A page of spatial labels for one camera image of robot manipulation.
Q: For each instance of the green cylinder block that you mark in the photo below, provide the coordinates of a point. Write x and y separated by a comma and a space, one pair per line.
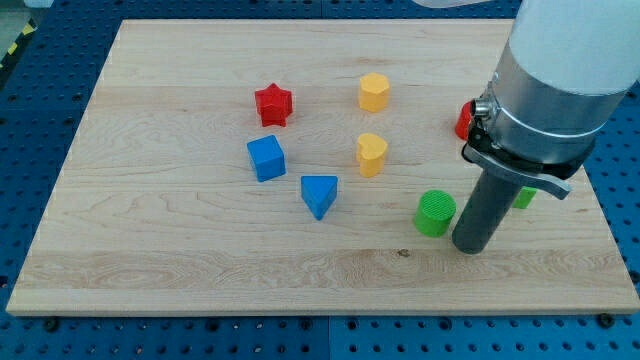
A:
434, 213

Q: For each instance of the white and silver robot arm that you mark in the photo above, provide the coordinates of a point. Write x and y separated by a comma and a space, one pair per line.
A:
565, 68

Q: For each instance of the blue triangle block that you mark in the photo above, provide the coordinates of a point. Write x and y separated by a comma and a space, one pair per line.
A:
319, 193

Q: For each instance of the yellow heart block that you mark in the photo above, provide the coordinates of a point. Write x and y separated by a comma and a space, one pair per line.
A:
371, 154

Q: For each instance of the blue cube block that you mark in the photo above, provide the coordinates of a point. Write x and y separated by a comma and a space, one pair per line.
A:
267, 158

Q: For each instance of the red star block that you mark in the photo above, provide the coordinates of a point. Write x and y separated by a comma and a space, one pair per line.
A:
273, 105

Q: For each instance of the light wooden board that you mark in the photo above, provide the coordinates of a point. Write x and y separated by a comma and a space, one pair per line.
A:
157, 210

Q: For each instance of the yellow hexagon block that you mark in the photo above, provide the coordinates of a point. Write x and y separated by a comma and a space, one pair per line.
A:
374, 91

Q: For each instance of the red cylinder block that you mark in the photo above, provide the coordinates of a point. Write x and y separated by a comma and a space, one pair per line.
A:
464, 121

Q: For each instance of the silver and black clamp lever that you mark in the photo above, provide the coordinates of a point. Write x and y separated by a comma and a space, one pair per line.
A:
510, 165

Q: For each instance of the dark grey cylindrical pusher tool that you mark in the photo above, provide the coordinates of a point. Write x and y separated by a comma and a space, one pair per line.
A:
490, 200

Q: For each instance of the green block behind pusher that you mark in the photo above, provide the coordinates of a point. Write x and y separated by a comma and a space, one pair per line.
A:
524, 198

